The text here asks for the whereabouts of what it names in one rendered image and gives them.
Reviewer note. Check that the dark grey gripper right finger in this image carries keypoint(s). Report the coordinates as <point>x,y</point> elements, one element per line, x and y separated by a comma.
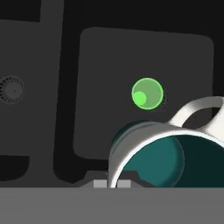
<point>124,184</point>

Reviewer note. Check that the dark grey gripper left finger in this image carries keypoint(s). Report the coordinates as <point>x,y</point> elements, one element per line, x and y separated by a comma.
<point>99,184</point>

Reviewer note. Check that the white mug with teal inside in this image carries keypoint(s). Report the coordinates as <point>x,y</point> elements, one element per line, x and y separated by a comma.
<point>137,140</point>

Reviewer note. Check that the dark grey double-basin sink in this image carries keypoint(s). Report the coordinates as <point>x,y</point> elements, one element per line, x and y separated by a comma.
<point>116,58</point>

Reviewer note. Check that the round sink drain strainer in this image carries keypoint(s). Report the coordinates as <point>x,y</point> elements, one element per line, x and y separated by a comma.
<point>11,89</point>

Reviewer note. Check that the green round cup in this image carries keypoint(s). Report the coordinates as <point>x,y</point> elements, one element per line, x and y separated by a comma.
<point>147,94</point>

